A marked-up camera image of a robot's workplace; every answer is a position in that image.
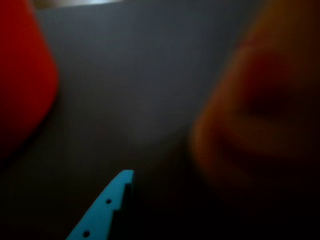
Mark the printed paper cup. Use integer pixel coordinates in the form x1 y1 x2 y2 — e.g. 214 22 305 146
192 0 320 196

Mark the red plastic mug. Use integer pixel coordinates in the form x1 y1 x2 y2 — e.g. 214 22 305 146
0 0 60 161

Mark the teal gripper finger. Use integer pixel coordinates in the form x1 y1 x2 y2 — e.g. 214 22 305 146
66 169 136 240

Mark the grey rubber mat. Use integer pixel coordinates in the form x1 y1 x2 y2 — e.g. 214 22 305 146
0 1 251 240

